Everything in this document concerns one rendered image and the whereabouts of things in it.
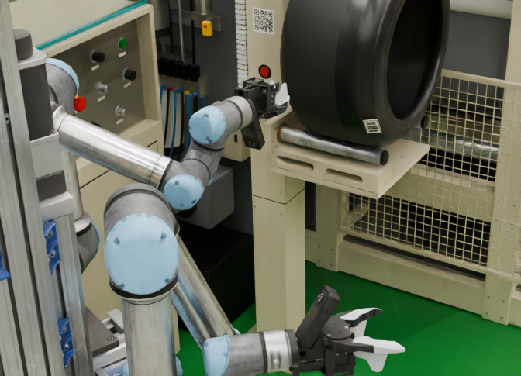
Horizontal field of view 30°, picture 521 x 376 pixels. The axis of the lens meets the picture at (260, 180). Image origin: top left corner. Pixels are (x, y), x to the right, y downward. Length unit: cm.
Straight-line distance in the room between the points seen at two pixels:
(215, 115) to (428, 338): 170
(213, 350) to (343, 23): 110
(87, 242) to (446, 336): 162
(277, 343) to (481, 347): 187
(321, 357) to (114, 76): 137
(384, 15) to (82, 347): 114
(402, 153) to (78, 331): 135
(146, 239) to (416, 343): 211
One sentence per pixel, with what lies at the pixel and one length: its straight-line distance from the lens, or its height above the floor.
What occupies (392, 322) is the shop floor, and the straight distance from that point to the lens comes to 364.
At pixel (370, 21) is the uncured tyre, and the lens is 254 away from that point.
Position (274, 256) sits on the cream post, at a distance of 323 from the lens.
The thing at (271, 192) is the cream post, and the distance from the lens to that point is 312.
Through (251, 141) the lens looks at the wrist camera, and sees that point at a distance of 230.
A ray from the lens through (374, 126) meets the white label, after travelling 264.
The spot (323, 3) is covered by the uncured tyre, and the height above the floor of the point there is 136.
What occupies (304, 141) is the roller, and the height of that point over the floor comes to 90.
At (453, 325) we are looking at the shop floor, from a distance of 365.
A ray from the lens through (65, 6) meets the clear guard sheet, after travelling 267.
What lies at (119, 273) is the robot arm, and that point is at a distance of 157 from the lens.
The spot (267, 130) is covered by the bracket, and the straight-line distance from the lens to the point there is 287.
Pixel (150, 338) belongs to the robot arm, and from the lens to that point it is 168.
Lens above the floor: 214
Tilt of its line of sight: 28 degrees down
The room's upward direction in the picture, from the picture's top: 2 degrees counter-clockwise
